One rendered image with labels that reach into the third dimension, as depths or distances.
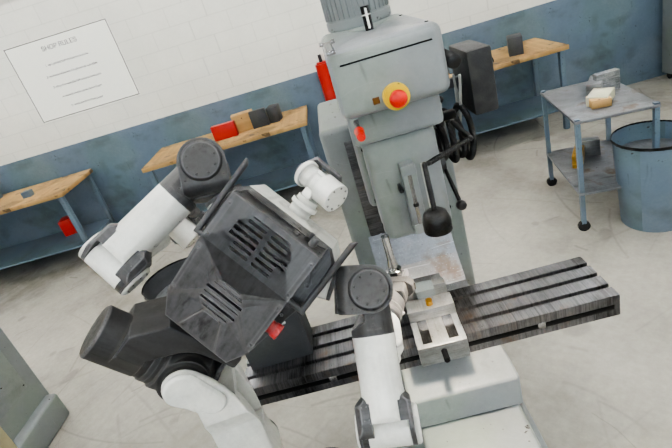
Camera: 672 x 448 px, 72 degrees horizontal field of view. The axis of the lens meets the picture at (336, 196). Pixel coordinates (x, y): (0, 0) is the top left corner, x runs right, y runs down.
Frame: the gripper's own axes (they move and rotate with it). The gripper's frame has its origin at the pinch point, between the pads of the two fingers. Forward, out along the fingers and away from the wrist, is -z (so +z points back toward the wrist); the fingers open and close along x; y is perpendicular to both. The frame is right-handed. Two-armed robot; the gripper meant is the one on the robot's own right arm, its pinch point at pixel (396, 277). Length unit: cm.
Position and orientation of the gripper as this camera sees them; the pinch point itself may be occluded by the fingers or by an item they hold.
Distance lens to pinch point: 140.7
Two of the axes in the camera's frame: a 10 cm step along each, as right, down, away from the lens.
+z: -2.9, 4.6, -8.4
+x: -9.2, 1.1, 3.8
